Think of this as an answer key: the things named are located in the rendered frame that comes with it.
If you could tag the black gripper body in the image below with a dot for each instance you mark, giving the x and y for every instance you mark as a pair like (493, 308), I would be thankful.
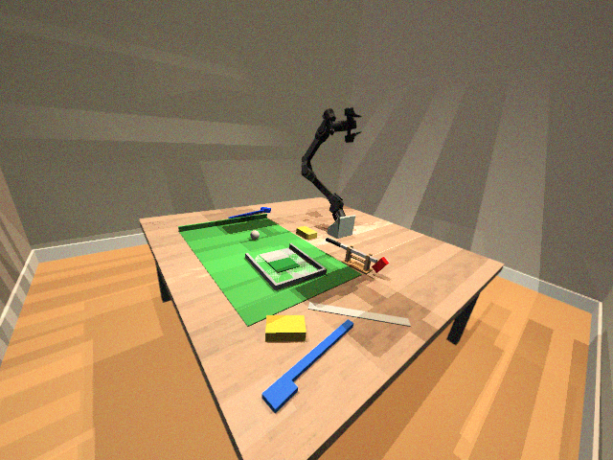
(349, 136)

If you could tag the white flat bar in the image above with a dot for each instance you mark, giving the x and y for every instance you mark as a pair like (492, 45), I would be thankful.
(360, 314)

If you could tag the yellow rectangular block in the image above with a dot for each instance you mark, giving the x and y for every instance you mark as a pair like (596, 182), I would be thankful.
(285, 328)
(306, 232)

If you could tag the green putting mat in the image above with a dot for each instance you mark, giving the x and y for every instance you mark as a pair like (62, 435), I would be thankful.
(221, 249)

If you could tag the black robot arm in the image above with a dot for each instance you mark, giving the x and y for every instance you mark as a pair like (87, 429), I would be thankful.
(328, 126)

